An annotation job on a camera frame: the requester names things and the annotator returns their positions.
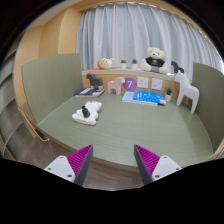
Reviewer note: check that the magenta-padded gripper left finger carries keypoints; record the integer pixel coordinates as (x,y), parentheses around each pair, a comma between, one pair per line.
(60,168)

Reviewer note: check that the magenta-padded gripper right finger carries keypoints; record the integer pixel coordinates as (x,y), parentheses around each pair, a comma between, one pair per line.
(165,166)

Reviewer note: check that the white bear-shaped power strip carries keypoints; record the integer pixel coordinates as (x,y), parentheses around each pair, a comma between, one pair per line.
(91,115)

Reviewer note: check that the small potted plant, white pot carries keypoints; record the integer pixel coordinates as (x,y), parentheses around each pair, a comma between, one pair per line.
(168,96)
(123,65)
(134,66)

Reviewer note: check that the grey shelf unit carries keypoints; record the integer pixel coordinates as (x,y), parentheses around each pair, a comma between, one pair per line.
(8,113)

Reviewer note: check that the light blue book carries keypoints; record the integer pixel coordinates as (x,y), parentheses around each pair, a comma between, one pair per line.
(127,97)

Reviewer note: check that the large white horse figure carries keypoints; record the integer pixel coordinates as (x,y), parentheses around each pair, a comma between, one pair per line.
(186,90)

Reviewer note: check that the green desk partition panel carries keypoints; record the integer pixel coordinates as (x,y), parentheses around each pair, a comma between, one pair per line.
(210,100)
(50,83)

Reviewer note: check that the dark blue book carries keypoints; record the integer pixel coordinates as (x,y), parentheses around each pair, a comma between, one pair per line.
(87,92)

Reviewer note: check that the round purple sign disc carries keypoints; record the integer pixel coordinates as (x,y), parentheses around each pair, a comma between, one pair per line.
(130,84)

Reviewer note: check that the dark grey horse figure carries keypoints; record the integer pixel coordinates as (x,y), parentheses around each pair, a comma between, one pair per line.
(95,81)

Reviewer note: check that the pink horse figure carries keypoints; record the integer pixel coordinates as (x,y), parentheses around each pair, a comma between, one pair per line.
(116,85)

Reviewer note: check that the small dark brown horse figure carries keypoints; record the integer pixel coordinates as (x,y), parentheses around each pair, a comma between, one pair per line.
(176,67)

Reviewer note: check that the cream teddy bear, black shirt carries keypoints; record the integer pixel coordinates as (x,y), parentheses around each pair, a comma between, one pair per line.
(155,61)

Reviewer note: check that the round cream and orange plush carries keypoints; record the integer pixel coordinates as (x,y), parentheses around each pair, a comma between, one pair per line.
(106,63)

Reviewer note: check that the light grey curtain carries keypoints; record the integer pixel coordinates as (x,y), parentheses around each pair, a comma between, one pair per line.
(133,30)

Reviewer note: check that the white wall socket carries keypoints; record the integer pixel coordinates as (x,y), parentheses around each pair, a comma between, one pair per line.
(156,84)
(142,82)

